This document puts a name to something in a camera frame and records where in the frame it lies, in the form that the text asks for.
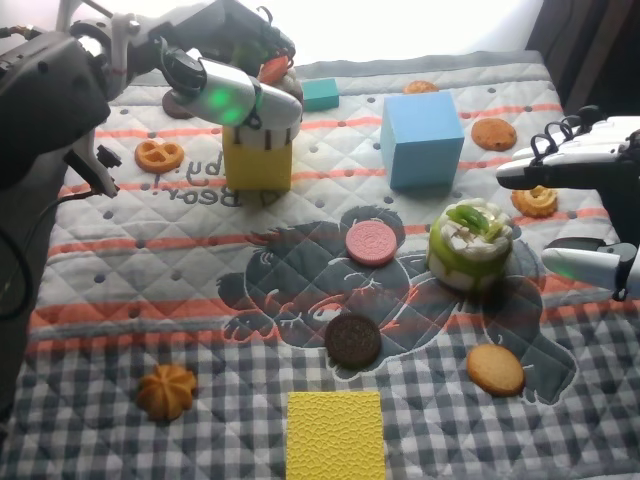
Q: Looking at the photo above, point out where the dark brown curtain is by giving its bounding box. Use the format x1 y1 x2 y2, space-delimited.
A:
524 0 640 116

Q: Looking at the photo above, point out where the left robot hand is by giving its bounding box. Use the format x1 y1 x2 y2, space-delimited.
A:
149 0 304 134

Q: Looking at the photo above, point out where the small orange cookie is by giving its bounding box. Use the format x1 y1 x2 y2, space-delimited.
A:
402 79 440 96

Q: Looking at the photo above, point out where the pink sandwich cookie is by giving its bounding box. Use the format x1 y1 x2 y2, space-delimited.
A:
344 221 399 266

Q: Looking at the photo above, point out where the orange flower-shaped cookie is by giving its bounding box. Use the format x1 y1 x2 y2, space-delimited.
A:
136 363 199 422

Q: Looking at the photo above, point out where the plain dark round cookie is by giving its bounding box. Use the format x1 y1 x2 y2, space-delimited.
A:
162 92 196 120

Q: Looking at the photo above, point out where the orange pretzel cookie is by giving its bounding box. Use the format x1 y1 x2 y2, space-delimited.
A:
133 140 185 172

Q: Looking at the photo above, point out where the yellow cube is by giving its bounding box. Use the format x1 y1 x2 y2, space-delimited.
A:
222 125 294 194

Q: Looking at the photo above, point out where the green toy cake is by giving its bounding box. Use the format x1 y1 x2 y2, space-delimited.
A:
425 197 514 294

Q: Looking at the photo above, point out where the grey quilt with printed bear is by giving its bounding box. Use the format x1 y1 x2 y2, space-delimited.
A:
9 49 640 480

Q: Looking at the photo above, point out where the blue cube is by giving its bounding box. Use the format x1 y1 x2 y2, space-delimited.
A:
379 91 465 191

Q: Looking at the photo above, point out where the chocolate toy cake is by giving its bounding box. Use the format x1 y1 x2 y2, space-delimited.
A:
230 53 305 152

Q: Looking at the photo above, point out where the yellow textured square pad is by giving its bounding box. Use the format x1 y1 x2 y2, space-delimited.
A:
284 391 387 480

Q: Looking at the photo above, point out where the teal rectangular block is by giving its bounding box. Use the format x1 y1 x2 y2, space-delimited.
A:
301 77 340 112

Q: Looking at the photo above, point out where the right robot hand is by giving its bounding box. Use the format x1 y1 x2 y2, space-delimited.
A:
495 105 640 301

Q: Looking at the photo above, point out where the brown sandwich cookie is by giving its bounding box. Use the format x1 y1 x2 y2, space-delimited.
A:
323 313 382 371

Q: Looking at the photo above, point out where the yellow swirl cookie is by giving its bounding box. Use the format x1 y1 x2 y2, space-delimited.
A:
510 184 559 219

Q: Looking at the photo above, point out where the chocolate chip cookie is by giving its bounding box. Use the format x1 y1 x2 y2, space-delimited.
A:
471 117 517 151

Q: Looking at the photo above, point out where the plain round biscuit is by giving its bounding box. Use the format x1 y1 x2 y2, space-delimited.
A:
465 343 526 397

